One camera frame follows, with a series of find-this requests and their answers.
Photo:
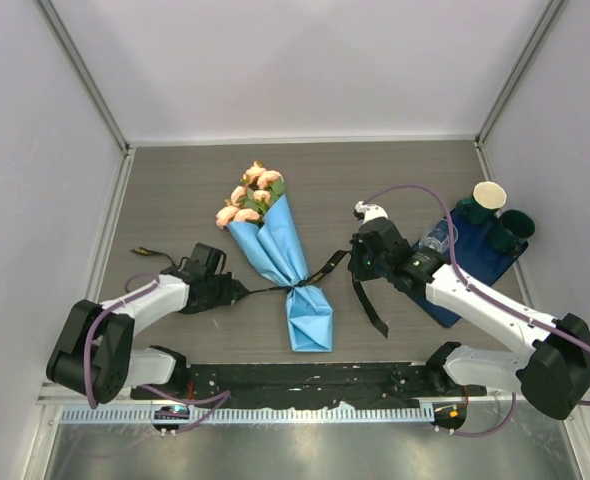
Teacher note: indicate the black printed ribbon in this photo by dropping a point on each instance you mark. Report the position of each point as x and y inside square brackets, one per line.
[329, 267]

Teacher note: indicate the aluminium frame rail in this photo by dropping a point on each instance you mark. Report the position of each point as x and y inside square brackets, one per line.
[284, 400]

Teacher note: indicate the dark green mug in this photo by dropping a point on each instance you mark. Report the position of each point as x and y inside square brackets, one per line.
[474, 212]
[510, 231]

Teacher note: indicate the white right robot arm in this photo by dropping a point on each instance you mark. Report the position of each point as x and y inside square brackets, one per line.
[515, 340]

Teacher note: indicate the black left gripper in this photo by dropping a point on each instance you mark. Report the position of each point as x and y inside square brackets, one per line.
[232, 291]

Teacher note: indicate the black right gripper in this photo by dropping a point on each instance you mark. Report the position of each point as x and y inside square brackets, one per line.
[359, 272]

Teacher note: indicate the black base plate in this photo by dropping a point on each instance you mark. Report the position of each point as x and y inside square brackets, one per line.
[402, 378]

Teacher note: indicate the beige paper cup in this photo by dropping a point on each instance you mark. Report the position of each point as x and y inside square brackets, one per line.
[489, 196]

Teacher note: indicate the slotted cable duct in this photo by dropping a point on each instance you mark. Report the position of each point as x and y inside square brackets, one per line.
[167, 414]

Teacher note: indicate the clear plastic cup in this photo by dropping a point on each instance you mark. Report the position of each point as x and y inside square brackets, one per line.
[438, 237]

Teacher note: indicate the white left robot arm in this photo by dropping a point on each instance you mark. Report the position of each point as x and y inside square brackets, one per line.
[94, 354]

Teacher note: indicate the large blue wrapping paper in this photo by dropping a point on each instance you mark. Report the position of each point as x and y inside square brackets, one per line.
[275, 252]

